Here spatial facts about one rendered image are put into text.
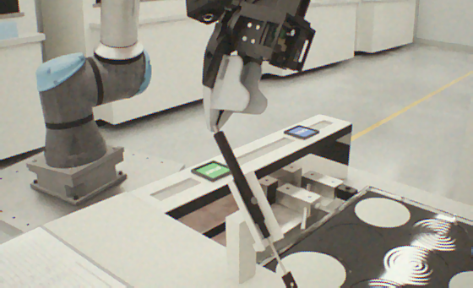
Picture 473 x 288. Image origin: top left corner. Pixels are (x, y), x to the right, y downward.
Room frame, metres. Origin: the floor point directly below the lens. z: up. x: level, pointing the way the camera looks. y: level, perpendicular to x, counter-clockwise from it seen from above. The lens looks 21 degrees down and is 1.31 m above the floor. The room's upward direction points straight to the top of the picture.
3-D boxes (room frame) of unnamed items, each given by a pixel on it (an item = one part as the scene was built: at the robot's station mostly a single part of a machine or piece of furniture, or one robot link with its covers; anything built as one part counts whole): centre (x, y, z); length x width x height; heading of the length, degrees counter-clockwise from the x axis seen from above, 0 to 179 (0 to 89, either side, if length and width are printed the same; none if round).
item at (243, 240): (0.42, -0.01, 1.03); 0.06 x 0.04 x 0.13; 47
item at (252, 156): (0.82, -0.04, 0.89); 0.55 x 0.09 x 0.14; 137
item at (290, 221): (0.70, -0.05, 0.87); 0.36 x 0.08 x 0.03; 137
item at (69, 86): (0.97, 0.39, 1.06); 0.13 x 0.12 x 0.14; 129
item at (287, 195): (0.75, -0.11, 0.89); 0.08 x 0.03 x 0.03; 47
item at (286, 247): (0.65, -0.13, 0.90); 0.38 x 0.01 x 0.01; 137
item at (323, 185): (0.81, -0.16, 0.89); 0.08 x 0.03 x 0.03; 47
